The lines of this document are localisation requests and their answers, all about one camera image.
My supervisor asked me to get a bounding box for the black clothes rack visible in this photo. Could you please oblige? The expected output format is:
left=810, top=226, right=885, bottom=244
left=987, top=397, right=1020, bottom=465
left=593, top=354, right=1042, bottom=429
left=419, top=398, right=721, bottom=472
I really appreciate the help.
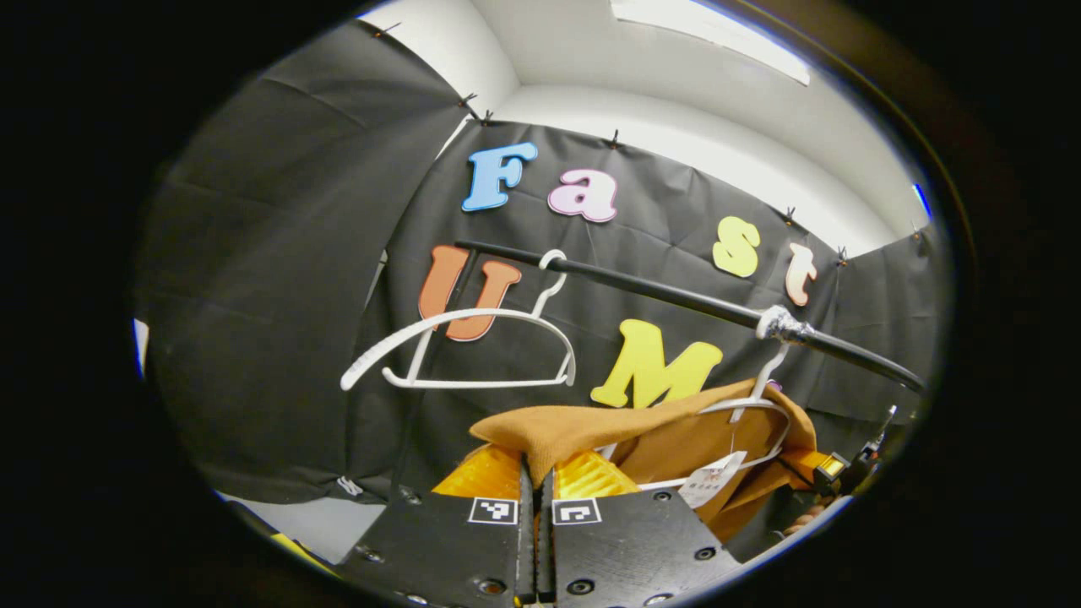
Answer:
left=388, top=240, right=927, bottom=503

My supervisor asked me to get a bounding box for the white plastic hanger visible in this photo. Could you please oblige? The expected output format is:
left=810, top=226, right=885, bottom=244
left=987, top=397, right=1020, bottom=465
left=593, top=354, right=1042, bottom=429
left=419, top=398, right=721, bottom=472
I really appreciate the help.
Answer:
left=340, top=249, right=579, bottom=392

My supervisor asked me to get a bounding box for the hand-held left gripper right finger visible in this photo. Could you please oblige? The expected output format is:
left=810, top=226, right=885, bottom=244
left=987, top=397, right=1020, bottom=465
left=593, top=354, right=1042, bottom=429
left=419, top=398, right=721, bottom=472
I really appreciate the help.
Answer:
left=537, top=450, right=746, bottom=607

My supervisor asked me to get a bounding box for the brown shirt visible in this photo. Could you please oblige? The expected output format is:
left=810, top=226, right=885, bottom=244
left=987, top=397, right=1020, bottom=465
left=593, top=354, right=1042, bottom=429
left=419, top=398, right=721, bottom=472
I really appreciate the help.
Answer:
left=469, top=378, right=833, bottom=543

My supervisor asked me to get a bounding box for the black backdrop cloth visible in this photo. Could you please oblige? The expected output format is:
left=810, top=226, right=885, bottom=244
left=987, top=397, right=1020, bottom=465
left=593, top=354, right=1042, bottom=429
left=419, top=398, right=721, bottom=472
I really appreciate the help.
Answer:
left=135, top=19, right=943, bottom=508

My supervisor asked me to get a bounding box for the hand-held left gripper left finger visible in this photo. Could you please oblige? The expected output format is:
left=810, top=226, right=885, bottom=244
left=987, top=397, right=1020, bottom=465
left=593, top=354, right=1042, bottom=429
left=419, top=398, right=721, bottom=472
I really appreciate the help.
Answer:
left=336, top=445, right=537, bottom=607

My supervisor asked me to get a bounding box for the white hanger with taped hook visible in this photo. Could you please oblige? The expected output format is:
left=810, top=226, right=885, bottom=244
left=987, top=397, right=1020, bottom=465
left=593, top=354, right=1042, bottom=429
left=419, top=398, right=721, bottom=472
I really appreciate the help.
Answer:
left=591, top=306, right=813, bottom=492

